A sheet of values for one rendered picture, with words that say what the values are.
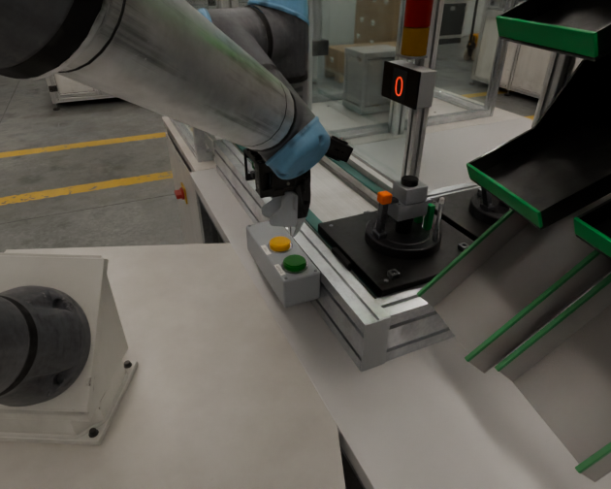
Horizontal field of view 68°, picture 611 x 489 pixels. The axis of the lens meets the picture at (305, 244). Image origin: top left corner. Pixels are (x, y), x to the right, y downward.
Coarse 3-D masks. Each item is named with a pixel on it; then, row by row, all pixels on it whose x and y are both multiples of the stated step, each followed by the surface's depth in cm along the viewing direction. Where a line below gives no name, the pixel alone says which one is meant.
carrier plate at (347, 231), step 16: (320, 224) 90; (336, 224) 90; (352, 224) 90; (448, 224) 90; (336, 240) 85; (352, 240) 85; (448, 240) 85; (464, 240) 85; (352, 256) 80; (368, 256) 80; (384, 256) 80; (432, 256) 80; (448, 256) 80; (368, 272) 76; (384, 272) 76; (400, 272) 76; (416, 272) 76; (432, 272) 76; (384, 288) 73; (400, 288) 74
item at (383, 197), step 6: (378, 192) 78; (384, 192) 78; (378, 198) 79; (384, 198) 77; (390, 198) 78; (396, 198) 80; (384, 204) 78; (378, 210) 80; (384, 210) 79; (378, 216) 80; (384, 216) 80; (378, 222) 81; (384, 222) 81; (378, 228) 81; (384, 228) 81
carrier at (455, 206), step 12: (456, 192) 103; (468, 192) 103; (480, 192) 96; (444, 204) 98; (456, 204) 98; (468, 204) 98; (480, 204) 92; (444, 216) 94; (456, 216) 93; (468, 216) 93; (480, 216) 91; (492, 216) 89; (456, 228) 91; (468, 228) 89; (480, 228) 89
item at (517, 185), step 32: (608, 64) 52; (576, 96) 53; (608, 96) 54; (544, 128) 55; (576, 128) 54; (608, 128) 52; (480, 160) 55; (512, 160) 55; (544, 160) 52; (576, 160) 50; (608, 160) 48; (512, 192) 48; (544, 192) 49; (576, 192) 44; (608, 192) 45; (544, 224) 45
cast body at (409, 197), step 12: (396, 180) 80; (408, 180) 78; (396, 192) 80; (408, 192) 77; (420, 192) 78; (396, 204) 79; (408, 204) 79; (420, 204) 80; (396, 216) 80; (408, 216) 80
